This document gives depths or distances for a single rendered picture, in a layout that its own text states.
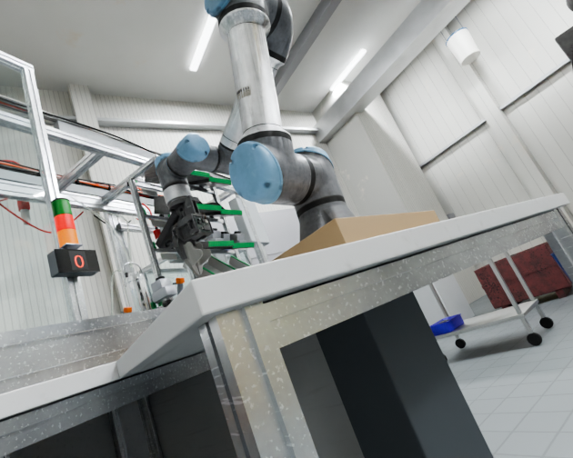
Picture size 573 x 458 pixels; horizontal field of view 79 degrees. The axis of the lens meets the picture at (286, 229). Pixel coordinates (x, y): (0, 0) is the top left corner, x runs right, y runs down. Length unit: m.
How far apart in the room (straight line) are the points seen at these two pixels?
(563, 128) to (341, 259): 8.30
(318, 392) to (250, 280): 1.52
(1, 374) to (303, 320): 0.50
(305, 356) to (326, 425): 0.31
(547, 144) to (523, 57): 1.79
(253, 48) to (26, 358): 0.70
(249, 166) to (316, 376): 1.27
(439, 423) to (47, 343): 0.69
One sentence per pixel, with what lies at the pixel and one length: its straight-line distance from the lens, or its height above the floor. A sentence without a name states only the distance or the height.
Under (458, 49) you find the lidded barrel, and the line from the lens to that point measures 8.87.
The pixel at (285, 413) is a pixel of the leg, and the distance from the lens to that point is 0.31.
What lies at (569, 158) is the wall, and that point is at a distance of 8.55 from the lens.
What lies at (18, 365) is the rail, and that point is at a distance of 0.72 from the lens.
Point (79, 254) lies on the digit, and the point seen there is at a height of 1.22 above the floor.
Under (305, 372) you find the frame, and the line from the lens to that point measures 1.79.
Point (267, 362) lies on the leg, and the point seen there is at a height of 0.78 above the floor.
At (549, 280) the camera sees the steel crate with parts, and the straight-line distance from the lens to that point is 5.31.
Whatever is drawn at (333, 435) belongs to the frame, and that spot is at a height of 0.31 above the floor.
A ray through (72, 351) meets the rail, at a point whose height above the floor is 0.91.
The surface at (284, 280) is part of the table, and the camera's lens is 0.31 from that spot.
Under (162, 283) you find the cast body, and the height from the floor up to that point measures 1.08.
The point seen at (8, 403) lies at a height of 0.85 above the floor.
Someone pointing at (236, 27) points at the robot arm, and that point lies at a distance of 0.86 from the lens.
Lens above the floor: 0.80
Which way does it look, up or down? 16 degrees up
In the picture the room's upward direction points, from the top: 22 degrees counter-clockwise
